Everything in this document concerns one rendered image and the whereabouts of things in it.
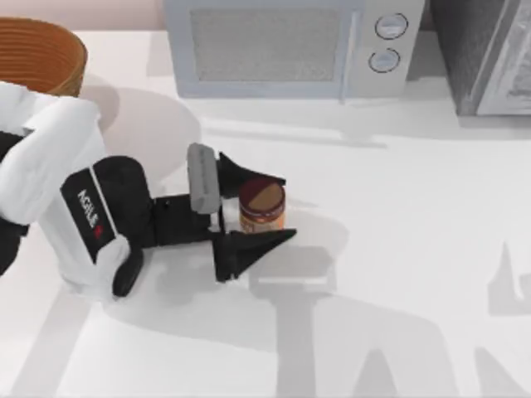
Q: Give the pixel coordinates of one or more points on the pale microwave oven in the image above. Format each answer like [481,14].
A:
[290,45]

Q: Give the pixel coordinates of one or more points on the brown woven basket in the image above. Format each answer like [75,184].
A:
[50,58]

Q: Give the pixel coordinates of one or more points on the microwave oven door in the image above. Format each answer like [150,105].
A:
[265,45]

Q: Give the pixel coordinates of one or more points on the brown jar with maroon lid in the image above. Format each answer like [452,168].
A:
[262,211]

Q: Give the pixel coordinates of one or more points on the round microwave knob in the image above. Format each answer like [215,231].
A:
[384,61]
[391,25]

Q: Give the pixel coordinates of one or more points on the pale grey rounded box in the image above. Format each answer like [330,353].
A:
[203,178]

